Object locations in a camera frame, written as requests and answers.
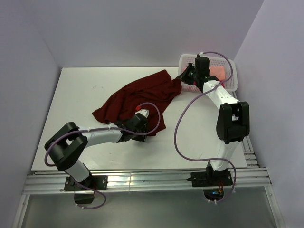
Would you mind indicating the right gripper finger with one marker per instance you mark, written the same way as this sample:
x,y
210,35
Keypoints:
x,y
188,80
187,74

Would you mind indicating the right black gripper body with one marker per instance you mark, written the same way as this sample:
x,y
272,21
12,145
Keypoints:
x,y
195,74

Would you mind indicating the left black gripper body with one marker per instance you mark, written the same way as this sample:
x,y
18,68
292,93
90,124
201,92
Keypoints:
x,y
139,137

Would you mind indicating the dark red t-shirt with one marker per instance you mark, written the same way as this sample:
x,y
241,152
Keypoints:
x,y
154,93

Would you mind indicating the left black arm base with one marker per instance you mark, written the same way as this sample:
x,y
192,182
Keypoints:
x,y
87,191

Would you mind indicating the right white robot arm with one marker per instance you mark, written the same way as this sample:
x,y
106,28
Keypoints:
x,y
233,123

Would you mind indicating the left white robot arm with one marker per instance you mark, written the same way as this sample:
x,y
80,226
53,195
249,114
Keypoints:
x,y
66,146

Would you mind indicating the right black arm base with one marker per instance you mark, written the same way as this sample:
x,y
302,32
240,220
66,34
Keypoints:
x,y
217,180

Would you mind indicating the rolled peach t-shirt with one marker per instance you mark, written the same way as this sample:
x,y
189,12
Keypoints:
x,y
218,72

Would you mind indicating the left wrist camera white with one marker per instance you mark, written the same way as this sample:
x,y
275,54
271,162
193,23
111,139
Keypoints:
x,y
143,112

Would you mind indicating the aluminium rail frame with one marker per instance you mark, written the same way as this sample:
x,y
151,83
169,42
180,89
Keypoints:
x,y
147,182

